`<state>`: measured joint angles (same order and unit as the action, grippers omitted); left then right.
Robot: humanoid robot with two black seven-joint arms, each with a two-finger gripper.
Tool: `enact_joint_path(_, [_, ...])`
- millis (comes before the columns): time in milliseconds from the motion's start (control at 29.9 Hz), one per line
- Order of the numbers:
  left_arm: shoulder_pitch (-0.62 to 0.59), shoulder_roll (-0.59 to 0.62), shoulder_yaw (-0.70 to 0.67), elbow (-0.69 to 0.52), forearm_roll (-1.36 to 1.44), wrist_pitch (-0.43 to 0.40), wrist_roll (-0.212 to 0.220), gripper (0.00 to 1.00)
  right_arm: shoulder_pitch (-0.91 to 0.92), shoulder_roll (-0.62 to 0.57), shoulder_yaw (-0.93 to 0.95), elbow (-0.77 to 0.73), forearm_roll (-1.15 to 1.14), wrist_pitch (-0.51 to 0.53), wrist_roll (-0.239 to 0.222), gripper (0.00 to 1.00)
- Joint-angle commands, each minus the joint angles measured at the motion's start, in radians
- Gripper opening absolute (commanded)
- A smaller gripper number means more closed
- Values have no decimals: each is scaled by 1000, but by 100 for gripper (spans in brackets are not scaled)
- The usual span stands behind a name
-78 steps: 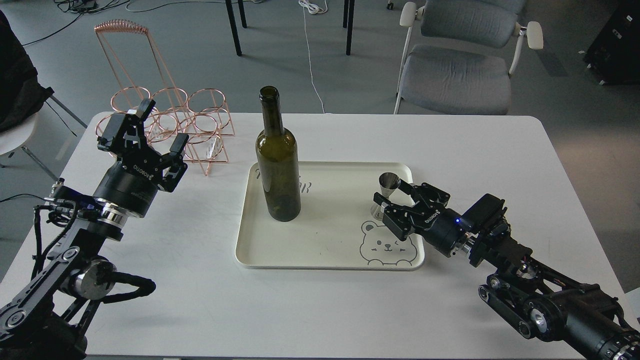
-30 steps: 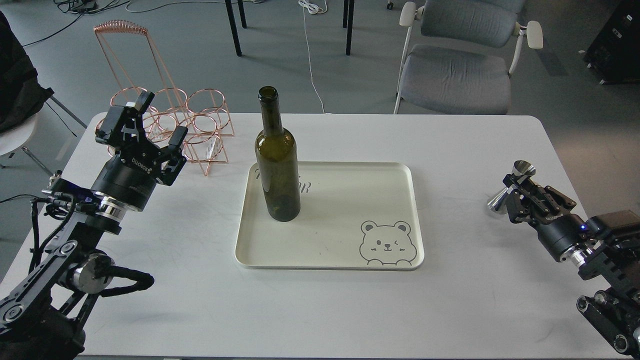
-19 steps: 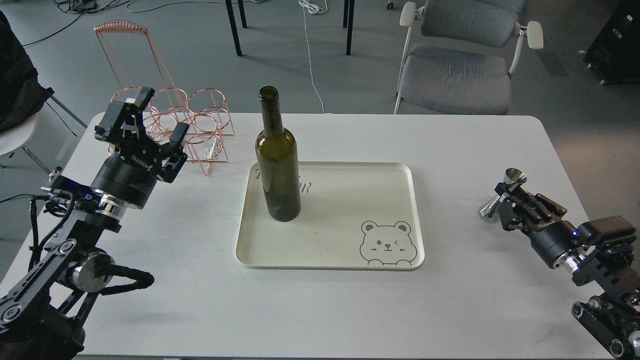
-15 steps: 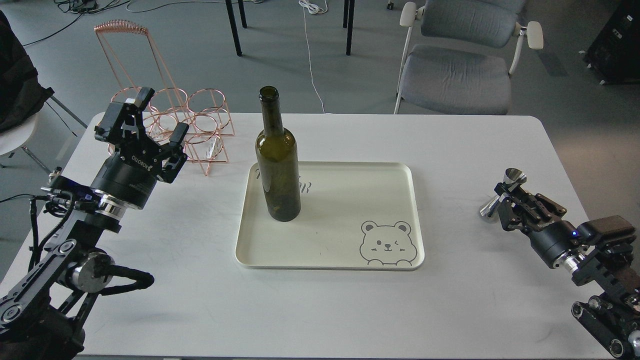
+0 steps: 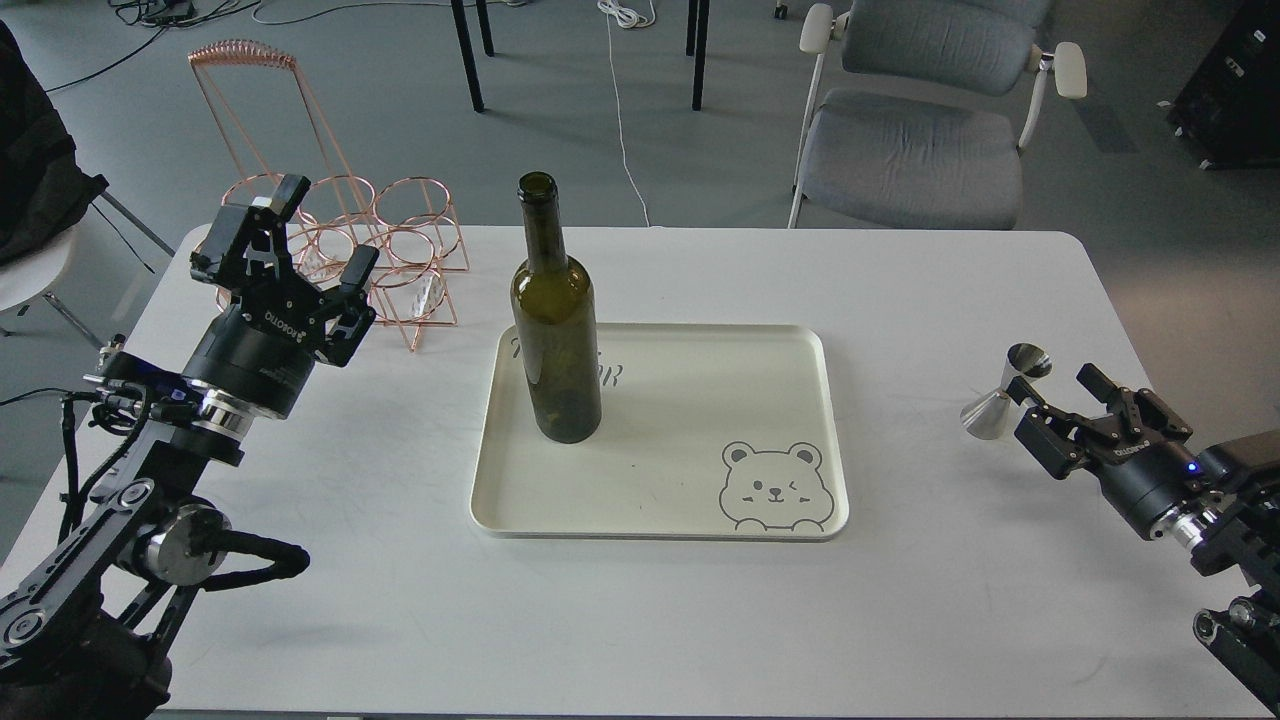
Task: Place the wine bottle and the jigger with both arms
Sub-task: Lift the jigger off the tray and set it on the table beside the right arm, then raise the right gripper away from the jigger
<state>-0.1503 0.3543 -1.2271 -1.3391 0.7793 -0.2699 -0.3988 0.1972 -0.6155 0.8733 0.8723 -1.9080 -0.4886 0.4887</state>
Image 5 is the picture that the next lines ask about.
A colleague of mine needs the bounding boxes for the black floor cables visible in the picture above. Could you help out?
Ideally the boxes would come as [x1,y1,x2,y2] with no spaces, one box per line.
[45,0,261,94]

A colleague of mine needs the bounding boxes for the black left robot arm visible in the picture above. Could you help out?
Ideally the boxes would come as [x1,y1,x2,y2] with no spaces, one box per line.
[3,176,379,719]

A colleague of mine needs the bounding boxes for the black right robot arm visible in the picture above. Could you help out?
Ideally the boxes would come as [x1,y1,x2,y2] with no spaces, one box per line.
[1006,364,1279,712]

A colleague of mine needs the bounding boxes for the white chair with black coat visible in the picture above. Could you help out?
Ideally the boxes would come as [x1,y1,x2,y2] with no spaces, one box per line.
[1,27,175,348]

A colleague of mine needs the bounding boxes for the white floor cable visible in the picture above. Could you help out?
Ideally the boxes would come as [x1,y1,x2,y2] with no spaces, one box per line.
[596,0,658,228]

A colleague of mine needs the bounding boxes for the grey office chair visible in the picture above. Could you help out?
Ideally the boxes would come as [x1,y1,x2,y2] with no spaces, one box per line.
[787,1,1088,231]

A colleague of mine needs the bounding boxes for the steel jigger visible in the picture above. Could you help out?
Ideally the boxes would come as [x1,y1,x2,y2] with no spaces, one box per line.
[960,342,1053,439]

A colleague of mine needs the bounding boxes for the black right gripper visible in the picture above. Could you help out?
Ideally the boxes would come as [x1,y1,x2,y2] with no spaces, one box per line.
[1007,363,1204,541]

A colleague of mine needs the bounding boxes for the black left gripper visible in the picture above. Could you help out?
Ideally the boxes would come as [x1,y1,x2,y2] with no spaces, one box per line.
[182,174,381,419]

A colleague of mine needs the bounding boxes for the black table legs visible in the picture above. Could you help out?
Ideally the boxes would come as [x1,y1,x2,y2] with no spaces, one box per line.
[449,0,710,113]

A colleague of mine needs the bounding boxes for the black cabinet right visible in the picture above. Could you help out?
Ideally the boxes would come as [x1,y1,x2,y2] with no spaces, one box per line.
[1167,1,1279,170]

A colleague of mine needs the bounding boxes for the dark green wine bottle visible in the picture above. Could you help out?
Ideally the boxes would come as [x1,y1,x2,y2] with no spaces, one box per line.
[509,170,602,445]

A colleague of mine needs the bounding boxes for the cream bear tray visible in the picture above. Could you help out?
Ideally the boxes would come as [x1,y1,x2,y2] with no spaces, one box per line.
[470,323,850,541]

